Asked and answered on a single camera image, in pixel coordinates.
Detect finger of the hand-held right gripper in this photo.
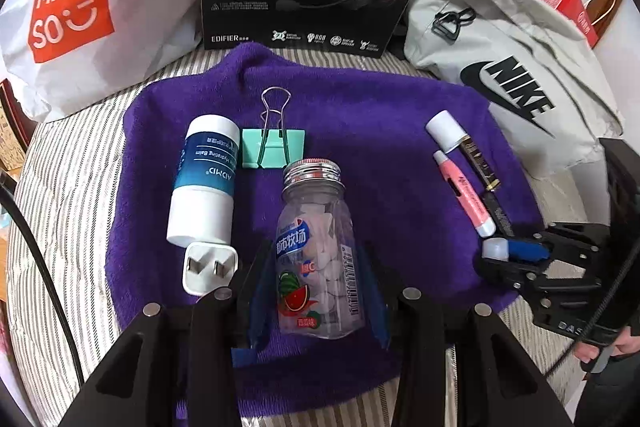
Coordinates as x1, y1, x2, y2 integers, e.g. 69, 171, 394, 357
501, 221, 609, 261
477, 255, 622, 350

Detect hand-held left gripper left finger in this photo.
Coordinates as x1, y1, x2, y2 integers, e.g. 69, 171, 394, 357
75, 243, 275, 427

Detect white charger plug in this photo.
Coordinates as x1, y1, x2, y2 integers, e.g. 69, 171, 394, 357
181, 242, 240, 297

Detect small white plastic cap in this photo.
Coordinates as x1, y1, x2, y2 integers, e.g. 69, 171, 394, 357
482, 239, 511, 264

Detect thick black cable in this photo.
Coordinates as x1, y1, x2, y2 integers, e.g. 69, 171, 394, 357
0, 168, 87, 384

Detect person's right hand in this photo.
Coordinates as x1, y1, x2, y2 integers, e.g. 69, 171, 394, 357
574, 328, 640, 363

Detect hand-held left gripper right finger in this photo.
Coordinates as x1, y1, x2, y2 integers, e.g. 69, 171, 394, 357
361, 246, 573, 427

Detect brown wooden headboard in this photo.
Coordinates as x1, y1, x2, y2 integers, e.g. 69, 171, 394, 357
595, 0, 626, 45

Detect person's dark pants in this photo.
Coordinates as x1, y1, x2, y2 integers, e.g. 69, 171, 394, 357
574, 349, 640, 427

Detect pink stick with white ends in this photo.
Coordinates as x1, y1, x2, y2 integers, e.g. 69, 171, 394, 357
432, 150, 497, 238

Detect green binder clip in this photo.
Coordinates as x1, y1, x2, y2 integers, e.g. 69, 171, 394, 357
241, 87, 306, 170

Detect black pen with gold rings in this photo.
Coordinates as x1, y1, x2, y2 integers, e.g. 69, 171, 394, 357
462, 134, 502, 192

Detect clear candy bottle metal lid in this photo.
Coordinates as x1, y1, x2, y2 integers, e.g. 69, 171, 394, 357
276, 158, 364, 340

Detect grey sports bag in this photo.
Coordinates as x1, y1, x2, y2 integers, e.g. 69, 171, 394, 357
402, 0, 626, 171

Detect purple towel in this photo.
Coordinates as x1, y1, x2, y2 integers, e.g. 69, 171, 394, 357
107, 43, 544, 419

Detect white balm bottle blue label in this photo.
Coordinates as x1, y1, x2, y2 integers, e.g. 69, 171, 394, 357
166, 115, 240, 249

